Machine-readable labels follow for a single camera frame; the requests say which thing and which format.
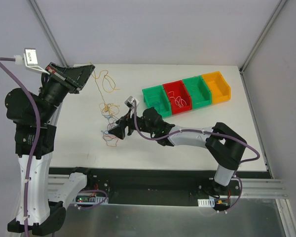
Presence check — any aluminium frame post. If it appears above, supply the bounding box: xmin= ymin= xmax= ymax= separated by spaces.
xmin=27 ymin=0 xmax=69 ymax=67
xmin=241 ymin=0 xmax=291 ymax=71

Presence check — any green bin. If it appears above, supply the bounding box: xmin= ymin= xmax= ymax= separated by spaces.
xmin=183 ymin=76 xmax=212 ymax=110
xmin=142 ymin=85 xmax=172 ymax=118

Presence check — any right white cable duct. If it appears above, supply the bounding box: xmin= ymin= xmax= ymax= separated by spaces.
xmin=197 ymin=198 xmax=215 ymax=208

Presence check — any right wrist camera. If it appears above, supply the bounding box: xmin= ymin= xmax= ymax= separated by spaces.
xmin=124 ymin=96 xmax=140 ymax=117

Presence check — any near green bin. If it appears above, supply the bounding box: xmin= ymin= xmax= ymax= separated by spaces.
xmin=142 ymin=85 xmax=172 ymax=118

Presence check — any left aluminium frame post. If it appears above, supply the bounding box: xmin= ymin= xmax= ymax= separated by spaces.
xmin=27 ymin=0 xmax=69 ymax=67

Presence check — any left white cable duct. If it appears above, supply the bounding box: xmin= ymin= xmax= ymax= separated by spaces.
xmin=72 ymin=193 xmax=109 ymax=205

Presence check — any far green bin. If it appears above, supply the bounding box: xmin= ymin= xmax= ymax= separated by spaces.
xmin=183 ymin=76 xmax=212 ymax=110

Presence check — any yellow bin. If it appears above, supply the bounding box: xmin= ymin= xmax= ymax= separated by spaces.
xmin=202 ymin=71 xmax=231 ymax=104

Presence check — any white wire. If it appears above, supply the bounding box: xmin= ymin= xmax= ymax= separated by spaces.
xmin=169 ymin=90 xmax=188 ymax=108

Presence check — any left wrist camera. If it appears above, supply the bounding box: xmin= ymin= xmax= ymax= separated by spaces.
xmin=14 ymin=48 xmax=50 ymax=75

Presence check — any red bin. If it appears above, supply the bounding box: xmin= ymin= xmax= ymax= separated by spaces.
xmin=162 ymin=80 xmax=192 ymax=115

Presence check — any white cable duct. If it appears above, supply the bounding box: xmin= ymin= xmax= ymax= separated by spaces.
xmin=72 ymin=193 xmax=109 ymax=205
xmin=197 ymin=198 xmax=215 ymax=208

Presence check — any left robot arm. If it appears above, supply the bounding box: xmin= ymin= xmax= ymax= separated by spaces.
xmin=5 ymin=63 xmax=95 ymax=237

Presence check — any right aluminium frame post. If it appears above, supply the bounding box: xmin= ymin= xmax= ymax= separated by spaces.
xmin=241 ymin=0 xmax=291 ymax=71

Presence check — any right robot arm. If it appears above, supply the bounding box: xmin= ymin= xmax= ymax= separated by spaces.
xmin=108 ymin=108 xmax=247 ymax=198

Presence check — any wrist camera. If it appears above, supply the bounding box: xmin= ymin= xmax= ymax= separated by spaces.
xmin=124 ymin=96 xmax=140 ymax=117
xmin=14 ymin=48 xmax=50 ymax=75

